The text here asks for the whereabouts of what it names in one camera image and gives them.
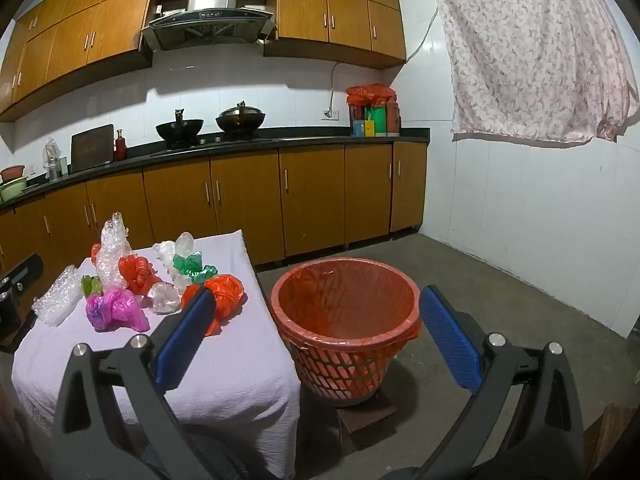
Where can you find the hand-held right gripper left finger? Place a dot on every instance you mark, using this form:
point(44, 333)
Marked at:
point(184, 332)

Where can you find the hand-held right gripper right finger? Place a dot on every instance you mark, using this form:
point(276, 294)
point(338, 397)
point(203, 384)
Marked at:
point(450, 340)

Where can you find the olive green plastic bag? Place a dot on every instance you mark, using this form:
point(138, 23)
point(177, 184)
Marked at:
point(91, 286)

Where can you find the small orange plastic bag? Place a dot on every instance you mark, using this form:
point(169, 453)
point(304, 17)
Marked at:
point(95, 255)

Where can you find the red plastic lattice basket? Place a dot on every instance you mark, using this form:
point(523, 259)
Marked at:
point(350, 365)

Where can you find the clear bubble wrap roll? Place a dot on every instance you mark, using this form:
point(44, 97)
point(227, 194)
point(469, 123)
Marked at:
point(55, 300)

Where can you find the small crumpled clear bag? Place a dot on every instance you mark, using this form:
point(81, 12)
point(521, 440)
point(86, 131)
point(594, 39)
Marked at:
point(162, 297)

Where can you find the large orange plastic bag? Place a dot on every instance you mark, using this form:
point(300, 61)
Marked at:
point(227, 295)

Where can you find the table with white cloth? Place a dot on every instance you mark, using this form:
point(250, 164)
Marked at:
point(240, 360)

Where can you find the green and white plastic bag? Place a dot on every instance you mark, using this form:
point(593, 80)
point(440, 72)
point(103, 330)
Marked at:
point(192, 266)

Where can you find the magenta plastic bag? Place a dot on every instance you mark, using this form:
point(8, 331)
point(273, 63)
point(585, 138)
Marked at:
point(117, 310)

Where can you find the knotted red plastic bag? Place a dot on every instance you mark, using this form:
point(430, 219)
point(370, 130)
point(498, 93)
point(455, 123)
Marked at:
point(137, 272)

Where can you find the light green basin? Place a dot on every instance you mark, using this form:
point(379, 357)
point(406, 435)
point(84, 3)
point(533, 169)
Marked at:
point(14, 189)

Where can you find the tall crumpled clear bag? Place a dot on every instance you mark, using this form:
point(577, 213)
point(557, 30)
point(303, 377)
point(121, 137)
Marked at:
point(112, 255)

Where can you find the clear plastic bag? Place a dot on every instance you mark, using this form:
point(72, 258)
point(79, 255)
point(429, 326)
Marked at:
point(184, 244)

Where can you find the reddish brown basin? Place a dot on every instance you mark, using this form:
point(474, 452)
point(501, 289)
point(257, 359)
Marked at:
point(12, 172)

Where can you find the glass jar with plastic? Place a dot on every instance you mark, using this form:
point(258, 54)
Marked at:
point(52, 160)

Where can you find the brown wooden block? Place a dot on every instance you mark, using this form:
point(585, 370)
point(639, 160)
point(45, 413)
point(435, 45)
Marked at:
point(365, 422)

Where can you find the dark wooden cutting board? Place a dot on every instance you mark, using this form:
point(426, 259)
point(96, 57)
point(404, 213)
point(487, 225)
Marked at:
point(92, 147)

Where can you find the red bottle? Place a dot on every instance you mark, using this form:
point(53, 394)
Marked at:
point(121, 147)

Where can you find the wooden lower cabinets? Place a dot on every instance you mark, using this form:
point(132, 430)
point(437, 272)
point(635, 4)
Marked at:
point(310, 195)

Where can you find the wooden cabinets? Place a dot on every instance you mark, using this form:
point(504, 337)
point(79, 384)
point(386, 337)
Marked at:
point(310, 195)
point(100, 35)

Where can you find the gas stove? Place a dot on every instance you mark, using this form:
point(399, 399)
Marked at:
point(210, 144)

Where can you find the brown wooden board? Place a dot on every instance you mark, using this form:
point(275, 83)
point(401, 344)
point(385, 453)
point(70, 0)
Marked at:
point(615, 435)

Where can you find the black open wok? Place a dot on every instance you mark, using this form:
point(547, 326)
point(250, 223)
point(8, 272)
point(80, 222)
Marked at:
point(180, 129)

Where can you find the black wok with lid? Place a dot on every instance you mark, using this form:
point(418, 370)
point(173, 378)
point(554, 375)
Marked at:
point(240, 119)

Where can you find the black kitchen countertop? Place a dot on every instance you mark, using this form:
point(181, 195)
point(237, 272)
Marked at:
point(300, 142)

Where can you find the dark red jar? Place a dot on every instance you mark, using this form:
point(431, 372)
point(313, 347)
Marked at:
point(393, 117)

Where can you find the green container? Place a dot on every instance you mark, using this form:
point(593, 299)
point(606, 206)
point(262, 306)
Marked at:
point(380, 121)

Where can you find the blue box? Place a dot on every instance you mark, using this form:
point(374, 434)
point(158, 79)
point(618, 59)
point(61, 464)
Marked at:
point(359, 128)

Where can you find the wooden upper cabinets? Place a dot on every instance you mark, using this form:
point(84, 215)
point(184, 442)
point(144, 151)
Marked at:
point(100, 35)

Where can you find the red bag over containers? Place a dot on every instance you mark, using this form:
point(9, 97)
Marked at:
point(370, 94)

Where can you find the floral pink curtain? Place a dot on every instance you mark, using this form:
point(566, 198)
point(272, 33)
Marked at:
point(525, 50)

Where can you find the steel range hood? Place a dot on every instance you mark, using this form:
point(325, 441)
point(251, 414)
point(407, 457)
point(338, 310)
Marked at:
point(210, 20)

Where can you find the white wall socket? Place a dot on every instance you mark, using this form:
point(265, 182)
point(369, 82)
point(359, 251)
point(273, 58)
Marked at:
point(330, 114)

